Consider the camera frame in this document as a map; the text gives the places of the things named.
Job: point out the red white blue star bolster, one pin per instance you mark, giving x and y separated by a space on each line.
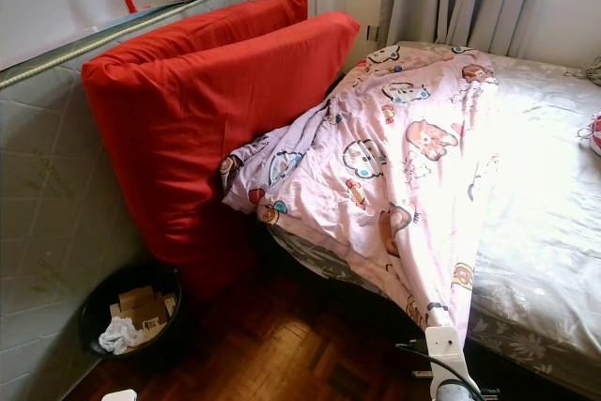
595 133

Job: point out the beige floral bed sheet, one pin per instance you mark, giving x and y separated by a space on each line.
545 213

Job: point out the pink cartoon print blanket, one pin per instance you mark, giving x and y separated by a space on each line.
394 176

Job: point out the dark bed base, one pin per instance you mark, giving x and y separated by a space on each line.
347 298

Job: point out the red cushion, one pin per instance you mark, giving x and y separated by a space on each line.
197 138
244 21

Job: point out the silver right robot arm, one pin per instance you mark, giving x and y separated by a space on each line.
455 393

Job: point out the brown cardboard scraps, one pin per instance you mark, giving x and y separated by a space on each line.
146 307

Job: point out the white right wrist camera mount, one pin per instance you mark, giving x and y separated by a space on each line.
446 356

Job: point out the white crumpled tissue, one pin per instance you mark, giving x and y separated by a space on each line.
119 333

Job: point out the black plastic trash bin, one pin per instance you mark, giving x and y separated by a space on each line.
167 337

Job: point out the quilted pale green mattress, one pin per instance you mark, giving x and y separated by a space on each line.
47 194

